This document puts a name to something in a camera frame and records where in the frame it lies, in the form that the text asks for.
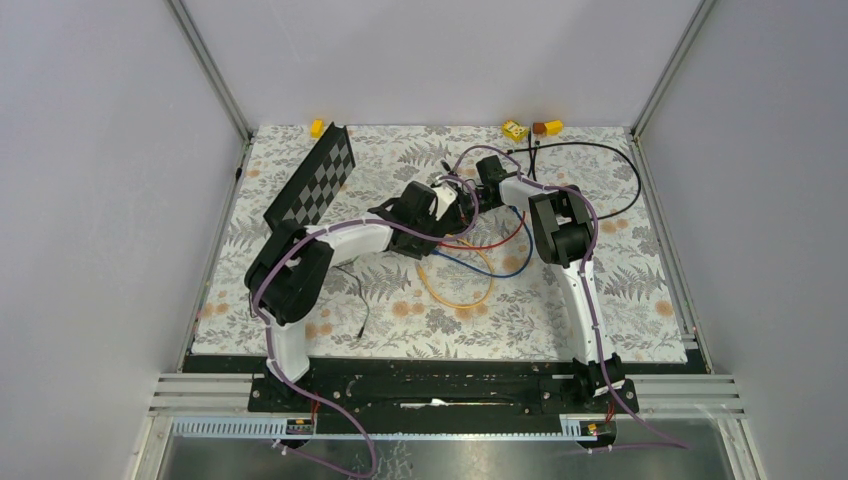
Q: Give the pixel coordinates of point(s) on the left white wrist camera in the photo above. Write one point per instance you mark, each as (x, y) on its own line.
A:
(445, 197)

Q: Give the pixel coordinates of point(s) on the black network switch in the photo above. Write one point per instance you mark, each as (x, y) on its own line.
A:
(410, 245)

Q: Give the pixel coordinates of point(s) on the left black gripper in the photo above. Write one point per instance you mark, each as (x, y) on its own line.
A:
(441, 228)

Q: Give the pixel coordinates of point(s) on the yellow owl toy block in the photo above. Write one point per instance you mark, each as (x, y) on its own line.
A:
(514, 131)

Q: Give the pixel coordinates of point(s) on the floral patterned table mat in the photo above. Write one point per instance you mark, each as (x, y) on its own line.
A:
(458, 304)

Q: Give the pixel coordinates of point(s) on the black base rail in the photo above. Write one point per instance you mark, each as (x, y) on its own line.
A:
(396, 396)

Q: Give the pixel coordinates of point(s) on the small yellow block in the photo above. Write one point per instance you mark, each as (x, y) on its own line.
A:
(317, 128)

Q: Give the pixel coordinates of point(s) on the black white checkerboard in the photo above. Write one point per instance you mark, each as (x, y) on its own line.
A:
(310, 191)

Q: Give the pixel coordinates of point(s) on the yellow rectangular block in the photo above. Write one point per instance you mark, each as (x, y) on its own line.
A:
(553, 128)

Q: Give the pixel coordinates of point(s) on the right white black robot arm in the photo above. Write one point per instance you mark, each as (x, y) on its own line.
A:
(564, 231)

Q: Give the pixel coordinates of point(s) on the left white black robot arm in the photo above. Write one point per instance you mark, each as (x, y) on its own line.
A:
(288, 275)

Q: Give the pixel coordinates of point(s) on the black power adapter with cord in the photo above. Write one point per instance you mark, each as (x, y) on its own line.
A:
(341, 312)

